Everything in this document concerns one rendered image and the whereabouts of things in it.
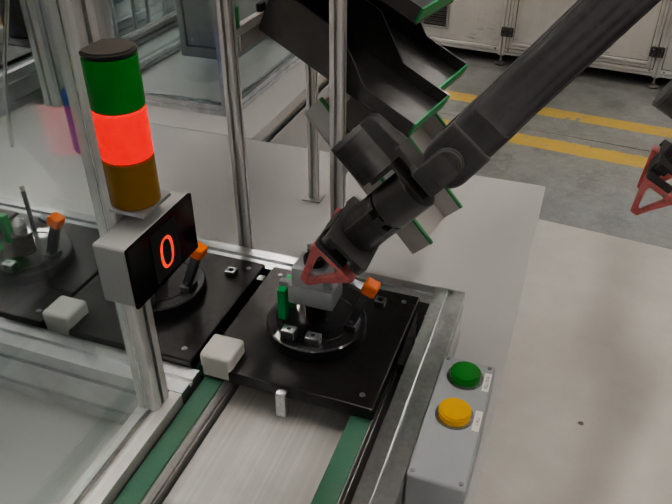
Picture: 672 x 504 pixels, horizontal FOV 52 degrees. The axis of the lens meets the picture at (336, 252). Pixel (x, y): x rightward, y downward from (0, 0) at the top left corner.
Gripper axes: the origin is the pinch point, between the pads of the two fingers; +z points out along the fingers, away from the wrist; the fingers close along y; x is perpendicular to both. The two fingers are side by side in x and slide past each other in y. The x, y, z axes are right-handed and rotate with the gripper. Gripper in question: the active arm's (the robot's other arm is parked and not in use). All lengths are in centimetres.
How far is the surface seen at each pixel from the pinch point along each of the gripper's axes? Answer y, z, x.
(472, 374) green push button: 2.1, -7.1, 23.8
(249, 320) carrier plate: 1.5, 14.4, -0.2
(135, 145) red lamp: 20.3, -12.4, -24.1
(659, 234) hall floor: -212, 29, 129
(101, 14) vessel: -60, 40, -62
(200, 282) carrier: -2.1, 19.2, -8.6
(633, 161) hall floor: -282, 35, 121
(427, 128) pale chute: -48.8, -2.8, 3.1
